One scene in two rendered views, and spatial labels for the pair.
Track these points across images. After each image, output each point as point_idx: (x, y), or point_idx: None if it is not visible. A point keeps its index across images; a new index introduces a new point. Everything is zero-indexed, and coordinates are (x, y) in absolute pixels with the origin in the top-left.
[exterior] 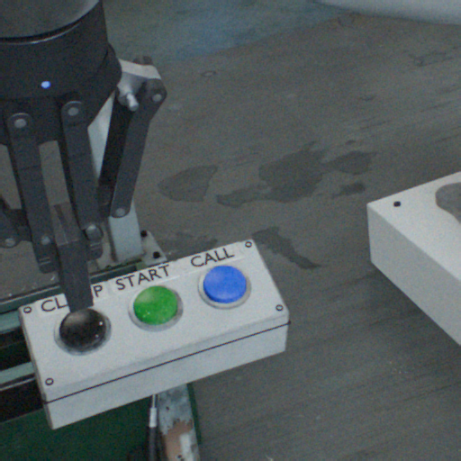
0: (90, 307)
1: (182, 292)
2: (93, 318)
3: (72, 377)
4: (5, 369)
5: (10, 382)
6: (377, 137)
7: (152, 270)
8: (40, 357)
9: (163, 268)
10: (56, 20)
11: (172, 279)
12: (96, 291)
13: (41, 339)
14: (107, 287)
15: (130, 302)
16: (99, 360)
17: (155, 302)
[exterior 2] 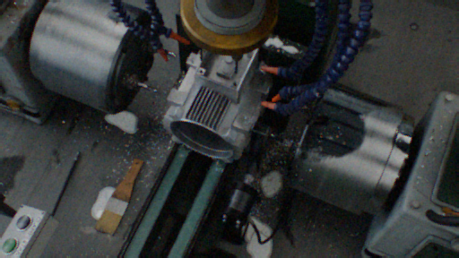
0: (26, 228)
1: (6, 257)
2: (21, 225)
3: (17, 212)
4: (137, 255)
5: (122, 249)
6: None
7: (19, 253)
8: (29, 208)
9: (16, 257)
10: None
11: (12, 257)
12: (29, 234)
13: (32, 211)
14: (28, 237)
15: (17, 239)
16: (14, 221)
17: (8, 245)
